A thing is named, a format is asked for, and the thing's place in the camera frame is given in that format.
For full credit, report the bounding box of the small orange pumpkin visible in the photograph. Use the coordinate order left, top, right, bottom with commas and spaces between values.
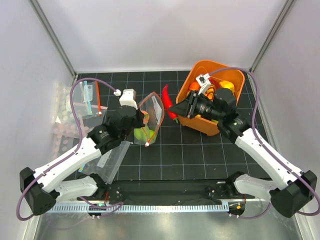
188, 81, 201, 91

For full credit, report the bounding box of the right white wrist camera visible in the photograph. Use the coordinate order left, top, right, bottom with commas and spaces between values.
195, 73, 211, 96

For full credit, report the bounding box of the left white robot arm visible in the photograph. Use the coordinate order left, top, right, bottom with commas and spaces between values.
16, 105, 144, 221

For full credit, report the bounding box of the red chili pepper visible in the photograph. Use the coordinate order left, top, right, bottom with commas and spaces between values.
161, 84, 178, 123

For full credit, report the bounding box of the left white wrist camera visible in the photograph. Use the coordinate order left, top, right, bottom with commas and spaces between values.
113, 88, 138, 110

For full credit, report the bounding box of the green apple top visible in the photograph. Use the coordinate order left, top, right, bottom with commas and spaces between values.
134, 128, 148, 142

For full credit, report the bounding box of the black grid mat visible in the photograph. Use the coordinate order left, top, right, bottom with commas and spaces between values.
78, 70, 268, 181

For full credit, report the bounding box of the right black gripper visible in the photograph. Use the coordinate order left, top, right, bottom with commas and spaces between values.
168, 90, 224, 122

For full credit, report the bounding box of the green apple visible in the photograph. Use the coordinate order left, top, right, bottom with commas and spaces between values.
149, 129, 158, 144
134, 128, 148, 142

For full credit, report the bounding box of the left aluminium frame post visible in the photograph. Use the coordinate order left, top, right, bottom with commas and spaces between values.
28, 0, 77, 78

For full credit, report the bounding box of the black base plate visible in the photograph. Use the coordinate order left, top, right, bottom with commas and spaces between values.
97, 179, 253, 206

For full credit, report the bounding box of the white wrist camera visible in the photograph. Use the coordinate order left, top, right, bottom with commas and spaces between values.
195, 73, 211, 96
113, 88, 138, 110

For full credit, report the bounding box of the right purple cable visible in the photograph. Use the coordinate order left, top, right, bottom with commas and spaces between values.
208, 66, 320, 220

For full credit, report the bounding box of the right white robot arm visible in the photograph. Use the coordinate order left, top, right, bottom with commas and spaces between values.
168, 88, 320, 218

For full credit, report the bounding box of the orange zipper clear bag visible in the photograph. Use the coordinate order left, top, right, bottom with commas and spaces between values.
133, 91, 165, 147

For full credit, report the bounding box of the yellow bell pepper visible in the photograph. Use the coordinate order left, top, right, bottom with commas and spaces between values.
219, 80, 235, 94

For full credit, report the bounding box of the clear bag white label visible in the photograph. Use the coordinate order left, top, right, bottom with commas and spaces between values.
78, 141, 131, 184

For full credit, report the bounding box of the right aluminium frame post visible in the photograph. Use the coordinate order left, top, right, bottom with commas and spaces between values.
249, 0, 296, 72

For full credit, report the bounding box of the orange plastic basket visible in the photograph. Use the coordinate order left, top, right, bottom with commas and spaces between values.
175, 59, 245, 136

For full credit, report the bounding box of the peach fruit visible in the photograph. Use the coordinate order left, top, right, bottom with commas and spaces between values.
141, 110, 150, 126

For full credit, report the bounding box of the aluminium frame post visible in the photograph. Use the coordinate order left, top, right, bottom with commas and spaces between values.
249, 0, 296, 72
28, 0, 77, 78

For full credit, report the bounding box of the slotted cable duct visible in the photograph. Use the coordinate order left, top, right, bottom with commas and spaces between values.
47, 202, 229, 214

